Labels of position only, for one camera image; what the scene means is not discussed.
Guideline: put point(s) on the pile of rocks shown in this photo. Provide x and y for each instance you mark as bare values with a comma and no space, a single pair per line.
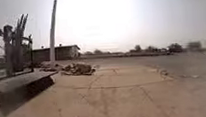
78,69

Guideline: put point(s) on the tan dirt and concrete ground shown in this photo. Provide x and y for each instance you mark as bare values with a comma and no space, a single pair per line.
119,94

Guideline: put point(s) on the long low building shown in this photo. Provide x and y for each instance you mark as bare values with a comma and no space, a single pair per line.
62,53

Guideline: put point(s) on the row of distant trees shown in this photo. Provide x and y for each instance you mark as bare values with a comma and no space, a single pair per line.
150,49

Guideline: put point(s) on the tall pale pole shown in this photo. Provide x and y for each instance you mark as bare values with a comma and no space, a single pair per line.
52,33

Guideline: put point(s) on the grey road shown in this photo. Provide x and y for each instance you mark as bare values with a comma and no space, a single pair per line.
178,63

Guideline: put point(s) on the raised concrete slab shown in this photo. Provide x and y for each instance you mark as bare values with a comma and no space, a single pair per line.
22,81

